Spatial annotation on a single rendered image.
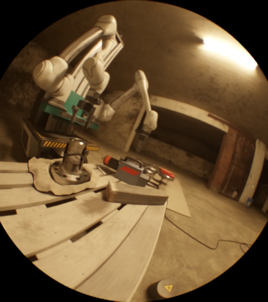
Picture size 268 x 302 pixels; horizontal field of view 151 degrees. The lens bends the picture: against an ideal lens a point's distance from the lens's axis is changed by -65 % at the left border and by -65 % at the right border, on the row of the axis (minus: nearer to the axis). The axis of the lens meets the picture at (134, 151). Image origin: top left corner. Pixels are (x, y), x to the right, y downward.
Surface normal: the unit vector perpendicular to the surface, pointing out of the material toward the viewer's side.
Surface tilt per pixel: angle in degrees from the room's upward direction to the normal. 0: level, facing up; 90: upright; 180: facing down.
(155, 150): 90
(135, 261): 0
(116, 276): 0
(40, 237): 0
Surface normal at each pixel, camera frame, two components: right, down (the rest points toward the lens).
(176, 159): -0.37, -0.08
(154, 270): 0.38, -0.92
